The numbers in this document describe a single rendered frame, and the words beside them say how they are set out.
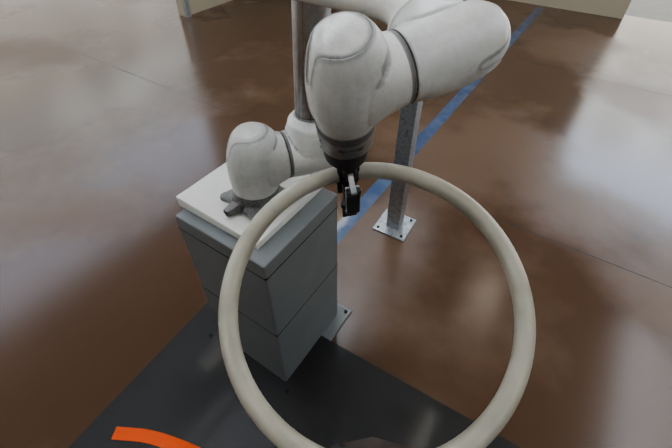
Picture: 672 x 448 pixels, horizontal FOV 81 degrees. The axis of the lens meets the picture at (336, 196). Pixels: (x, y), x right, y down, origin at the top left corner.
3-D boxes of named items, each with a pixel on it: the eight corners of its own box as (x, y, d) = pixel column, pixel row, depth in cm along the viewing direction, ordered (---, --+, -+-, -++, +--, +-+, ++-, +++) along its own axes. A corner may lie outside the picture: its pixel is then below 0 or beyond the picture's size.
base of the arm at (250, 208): (209, 204, 131) (205, 192, 127) (259, 172, 144) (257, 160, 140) (245, 231, 123) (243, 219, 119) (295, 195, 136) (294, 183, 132)
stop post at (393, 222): (416, 220, 242) (450, 43, 170) (403, 242, 230) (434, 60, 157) (386, 209, 250) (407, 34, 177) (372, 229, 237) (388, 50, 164)
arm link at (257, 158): (226, 175, 134) (214, 119, 119) (277, 163, 139) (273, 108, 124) (237, 206, 123) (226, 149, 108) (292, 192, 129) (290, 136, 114)
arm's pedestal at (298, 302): (204, 338, 185) (151, 218, 132) (274, 267, 216) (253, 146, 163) (288, 400, 165) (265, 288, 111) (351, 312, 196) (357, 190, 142)
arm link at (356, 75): (326, 157, 55) (411, 125, 57) (318, 76, 41) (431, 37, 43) (298, 101, 59) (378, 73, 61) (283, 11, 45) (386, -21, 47)
